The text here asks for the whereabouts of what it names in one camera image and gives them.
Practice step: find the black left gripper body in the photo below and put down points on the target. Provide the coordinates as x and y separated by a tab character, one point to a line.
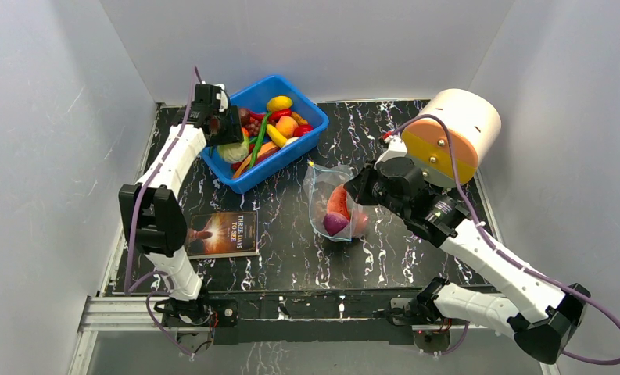
229	131

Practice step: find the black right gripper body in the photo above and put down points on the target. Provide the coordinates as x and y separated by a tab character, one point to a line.
364	187

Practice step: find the green toy cabbage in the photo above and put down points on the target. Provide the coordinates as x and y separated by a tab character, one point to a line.
235	152

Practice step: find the green toy bean pod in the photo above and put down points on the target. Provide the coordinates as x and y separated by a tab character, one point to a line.
259	140

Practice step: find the toy watermelon slice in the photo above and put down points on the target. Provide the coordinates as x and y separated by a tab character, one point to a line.
337	201

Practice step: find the clear zip top bag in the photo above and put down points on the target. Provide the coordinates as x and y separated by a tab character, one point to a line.
318	184

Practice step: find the purple toy eggplant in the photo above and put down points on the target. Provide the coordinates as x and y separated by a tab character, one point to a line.
334	223

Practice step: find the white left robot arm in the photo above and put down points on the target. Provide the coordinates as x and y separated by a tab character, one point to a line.
153	221

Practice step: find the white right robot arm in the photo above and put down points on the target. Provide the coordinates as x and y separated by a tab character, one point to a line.
537	315

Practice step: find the purple toy grape bunch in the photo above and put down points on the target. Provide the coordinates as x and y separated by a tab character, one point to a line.
253	127

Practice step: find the red toy chili pepper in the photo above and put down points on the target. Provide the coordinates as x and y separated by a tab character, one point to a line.
274	116

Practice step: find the yellow toy banana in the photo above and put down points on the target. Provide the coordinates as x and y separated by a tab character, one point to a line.
276	136

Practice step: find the orange toy peach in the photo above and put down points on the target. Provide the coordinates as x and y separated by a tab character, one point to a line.
286	126

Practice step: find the yellow toy lemon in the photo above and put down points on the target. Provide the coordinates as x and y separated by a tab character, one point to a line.
279	103

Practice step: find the blue plastic bin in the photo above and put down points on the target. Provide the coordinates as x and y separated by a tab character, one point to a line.
254	98

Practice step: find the red toy tomato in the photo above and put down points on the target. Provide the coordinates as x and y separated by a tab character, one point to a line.
302	130

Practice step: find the cream cylinder with coloured face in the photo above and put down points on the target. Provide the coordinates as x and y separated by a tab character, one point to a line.
455	122

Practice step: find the three days to see book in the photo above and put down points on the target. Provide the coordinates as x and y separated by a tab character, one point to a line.
223	235

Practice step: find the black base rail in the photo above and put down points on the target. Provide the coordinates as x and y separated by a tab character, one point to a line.
332	315

